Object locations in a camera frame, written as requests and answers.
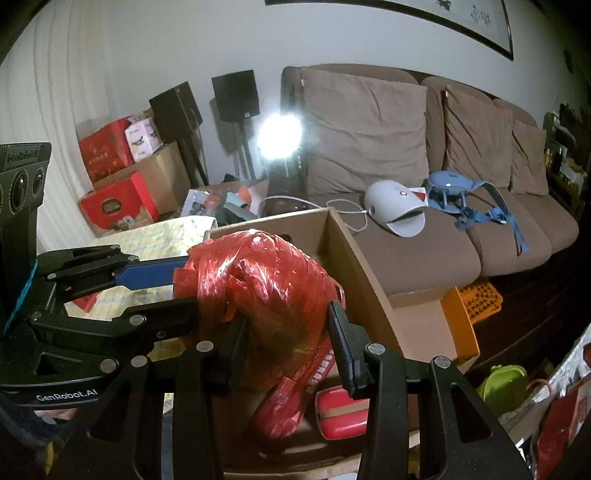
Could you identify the red gift carton gold print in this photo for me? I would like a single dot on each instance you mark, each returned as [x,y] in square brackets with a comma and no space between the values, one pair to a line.
[106,152]

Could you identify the large cardboard box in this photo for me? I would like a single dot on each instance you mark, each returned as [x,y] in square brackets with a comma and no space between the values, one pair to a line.
[360,286]

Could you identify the brown cardboard carton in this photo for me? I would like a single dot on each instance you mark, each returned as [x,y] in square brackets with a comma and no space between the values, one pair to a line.
[166,170]

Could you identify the red gift carton round label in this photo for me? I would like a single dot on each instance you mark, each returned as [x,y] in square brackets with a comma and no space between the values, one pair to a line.
[120,203]

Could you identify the white curtain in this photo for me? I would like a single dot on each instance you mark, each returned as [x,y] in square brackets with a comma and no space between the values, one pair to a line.
[60,115]

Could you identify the framed ink painting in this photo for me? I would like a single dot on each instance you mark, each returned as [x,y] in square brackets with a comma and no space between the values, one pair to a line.
[461,18]

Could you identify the open box of clutter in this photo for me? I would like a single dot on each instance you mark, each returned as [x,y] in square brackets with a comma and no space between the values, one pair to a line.
[221,203]

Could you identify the small cardboard box orange side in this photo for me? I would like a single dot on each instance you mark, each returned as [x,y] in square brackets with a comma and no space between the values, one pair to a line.
[425,327]

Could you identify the small red card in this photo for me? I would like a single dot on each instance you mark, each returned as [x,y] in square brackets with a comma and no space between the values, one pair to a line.
[85,303]

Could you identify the dark cluttered shelf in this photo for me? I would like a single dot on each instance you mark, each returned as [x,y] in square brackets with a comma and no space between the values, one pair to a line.
[565,157]

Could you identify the red tin gold print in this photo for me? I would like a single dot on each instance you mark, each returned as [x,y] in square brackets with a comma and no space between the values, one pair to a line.
[341,410]

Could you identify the red foil packet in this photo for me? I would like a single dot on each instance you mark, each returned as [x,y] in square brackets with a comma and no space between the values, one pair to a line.
[277,410]

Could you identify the medium brown sofa cushion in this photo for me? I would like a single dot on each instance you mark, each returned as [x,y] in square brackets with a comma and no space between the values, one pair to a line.
[475,134]

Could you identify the small brown sofa cushion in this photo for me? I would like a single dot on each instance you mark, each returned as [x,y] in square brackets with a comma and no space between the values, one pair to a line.
[528,157]

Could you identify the brown sofa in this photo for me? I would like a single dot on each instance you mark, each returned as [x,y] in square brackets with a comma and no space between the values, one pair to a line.
[415,244]

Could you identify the newspaper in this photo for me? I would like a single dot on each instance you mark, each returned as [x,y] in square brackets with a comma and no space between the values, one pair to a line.
[521,415]

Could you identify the red paper bag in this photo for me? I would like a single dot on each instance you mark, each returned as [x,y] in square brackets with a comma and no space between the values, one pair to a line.
[558,429]

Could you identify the white dome-shaped device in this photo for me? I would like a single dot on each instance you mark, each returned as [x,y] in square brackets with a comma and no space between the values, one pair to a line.
[388,203]

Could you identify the black speaker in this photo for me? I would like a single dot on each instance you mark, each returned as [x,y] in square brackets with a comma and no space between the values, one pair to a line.
[235,94]
[175,110]

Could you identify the black speaker stand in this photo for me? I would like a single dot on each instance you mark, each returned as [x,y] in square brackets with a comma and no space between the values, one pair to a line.
[194,161]
[242,147]

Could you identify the green plastic container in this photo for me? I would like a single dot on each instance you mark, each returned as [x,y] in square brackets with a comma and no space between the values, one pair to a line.
[503,387]

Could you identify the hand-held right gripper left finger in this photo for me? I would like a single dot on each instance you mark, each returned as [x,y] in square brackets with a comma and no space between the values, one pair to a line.
[235,355]

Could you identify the orange plastic basket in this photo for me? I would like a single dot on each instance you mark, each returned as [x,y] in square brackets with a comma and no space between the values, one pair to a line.
[482,300]

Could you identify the bright lamp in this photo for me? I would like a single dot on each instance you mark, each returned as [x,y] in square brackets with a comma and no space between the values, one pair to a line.
[279,136]

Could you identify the yellow plaid tablecloth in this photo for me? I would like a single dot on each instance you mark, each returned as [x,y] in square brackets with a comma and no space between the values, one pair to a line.
[138,240]

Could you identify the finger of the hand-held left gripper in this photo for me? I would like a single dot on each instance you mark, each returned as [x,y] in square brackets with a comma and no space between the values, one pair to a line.
[152,272]
[175,314]

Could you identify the white printed box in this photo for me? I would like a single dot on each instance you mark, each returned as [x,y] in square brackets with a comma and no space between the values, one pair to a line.
[143,138]

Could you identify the large brown sofa cushion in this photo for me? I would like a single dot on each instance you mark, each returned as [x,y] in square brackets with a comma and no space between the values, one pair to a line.
[364,134]

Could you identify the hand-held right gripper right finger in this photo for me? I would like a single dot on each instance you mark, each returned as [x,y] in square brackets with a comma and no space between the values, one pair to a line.
[341,341]

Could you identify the black tower appliance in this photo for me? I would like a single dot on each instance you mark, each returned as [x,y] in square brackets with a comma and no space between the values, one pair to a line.
[286,184]

